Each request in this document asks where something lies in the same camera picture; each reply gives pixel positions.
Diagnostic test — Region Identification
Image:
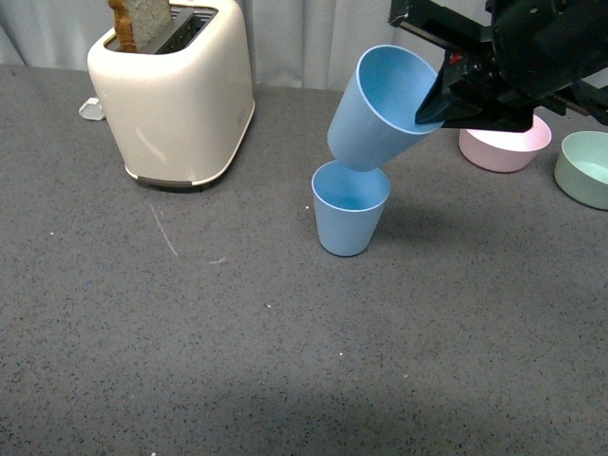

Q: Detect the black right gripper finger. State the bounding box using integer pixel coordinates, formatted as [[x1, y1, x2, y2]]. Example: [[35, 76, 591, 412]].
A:
[[415, 70, 489, 128]]

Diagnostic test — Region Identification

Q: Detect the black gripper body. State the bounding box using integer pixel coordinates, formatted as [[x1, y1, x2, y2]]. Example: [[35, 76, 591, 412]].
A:
[[389, 0, 607, 132]]

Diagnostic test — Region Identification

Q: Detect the blue plastic cup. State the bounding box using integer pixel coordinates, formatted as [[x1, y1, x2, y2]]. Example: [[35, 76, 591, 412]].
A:
[[327, 45, 443, 171], [312, 161, 390, 257]]

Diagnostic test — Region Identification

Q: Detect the pink plastic bowl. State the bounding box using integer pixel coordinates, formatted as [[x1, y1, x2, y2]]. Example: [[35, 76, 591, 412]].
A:
[[459, 115, 552, 173]]

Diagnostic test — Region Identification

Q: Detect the green plastic bowl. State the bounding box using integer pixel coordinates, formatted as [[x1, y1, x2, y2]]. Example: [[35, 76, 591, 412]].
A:
[[554, 131, 607, 210]]

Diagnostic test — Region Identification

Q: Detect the grey curtain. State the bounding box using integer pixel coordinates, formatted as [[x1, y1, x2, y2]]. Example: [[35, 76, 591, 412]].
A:
[[0, 0, 608, 115]]

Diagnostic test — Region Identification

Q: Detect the cream white toaster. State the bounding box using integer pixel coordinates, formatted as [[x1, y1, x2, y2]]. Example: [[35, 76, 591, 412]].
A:
[[87, 1, 256, 188]]

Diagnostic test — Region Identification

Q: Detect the slice of toast bread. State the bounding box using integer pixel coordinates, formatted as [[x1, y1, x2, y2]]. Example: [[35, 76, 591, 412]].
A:
[[106, 0, 172, 53]]

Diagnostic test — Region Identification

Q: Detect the white toaster lever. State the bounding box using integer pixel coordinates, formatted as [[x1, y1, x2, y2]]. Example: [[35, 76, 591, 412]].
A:
[[78, 97, 105, 122]]

